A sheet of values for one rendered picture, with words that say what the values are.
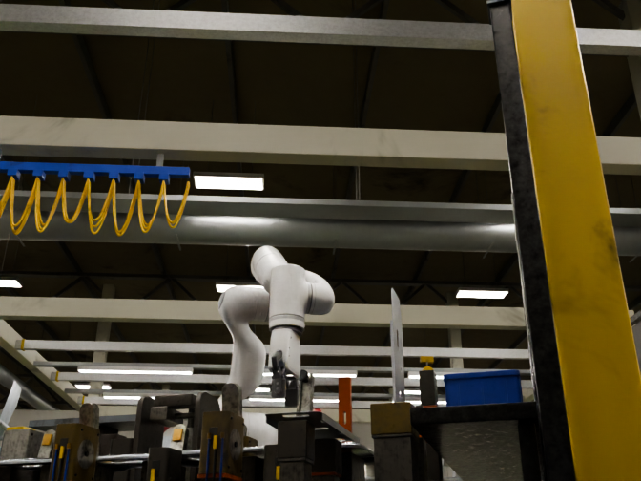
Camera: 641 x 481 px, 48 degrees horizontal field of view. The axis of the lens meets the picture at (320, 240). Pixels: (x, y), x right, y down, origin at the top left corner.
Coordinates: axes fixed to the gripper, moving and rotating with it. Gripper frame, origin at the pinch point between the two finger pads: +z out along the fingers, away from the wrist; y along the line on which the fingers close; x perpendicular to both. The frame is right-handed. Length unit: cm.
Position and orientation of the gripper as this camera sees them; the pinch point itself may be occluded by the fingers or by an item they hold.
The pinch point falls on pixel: (285, 397)
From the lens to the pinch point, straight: 168.0
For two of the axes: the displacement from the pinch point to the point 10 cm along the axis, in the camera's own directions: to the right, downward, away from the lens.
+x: 9.6, -1.2, -2.5
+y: -2.8, -4.1, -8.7
